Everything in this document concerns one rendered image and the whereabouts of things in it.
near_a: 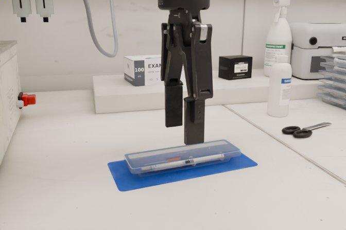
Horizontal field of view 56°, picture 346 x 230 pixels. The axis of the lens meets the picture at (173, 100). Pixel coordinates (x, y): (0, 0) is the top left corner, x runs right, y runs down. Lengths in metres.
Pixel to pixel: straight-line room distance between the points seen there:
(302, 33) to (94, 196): 0.80
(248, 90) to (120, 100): 0.35
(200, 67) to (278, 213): 0.21
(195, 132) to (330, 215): 0.20
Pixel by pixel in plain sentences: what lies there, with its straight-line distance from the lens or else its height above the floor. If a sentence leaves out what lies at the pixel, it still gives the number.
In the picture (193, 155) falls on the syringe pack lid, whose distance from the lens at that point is 0.51.
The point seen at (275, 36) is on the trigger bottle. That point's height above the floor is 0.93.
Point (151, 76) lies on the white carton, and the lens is 0.92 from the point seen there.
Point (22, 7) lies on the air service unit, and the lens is 0.71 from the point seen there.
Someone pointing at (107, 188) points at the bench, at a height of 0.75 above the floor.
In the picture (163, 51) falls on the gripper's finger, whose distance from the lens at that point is 0.54.
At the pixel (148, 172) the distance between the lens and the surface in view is 0.50.
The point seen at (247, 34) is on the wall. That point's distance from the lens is 1.25.
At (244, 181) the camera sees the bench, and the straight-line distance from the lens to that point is 0.50.
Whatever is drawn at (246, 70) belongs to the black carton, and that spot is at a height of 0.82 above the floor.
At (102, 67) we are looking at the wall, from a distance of 1.12.
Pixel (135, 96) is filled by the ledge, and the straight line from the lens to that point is 0.82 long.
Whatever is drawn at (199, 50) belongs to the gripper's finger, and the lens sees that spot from 0.43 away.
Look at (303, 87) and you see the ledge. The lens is 1.01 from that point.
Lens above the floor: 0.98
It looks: 14 degrees down
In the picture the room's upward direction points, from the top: straight up
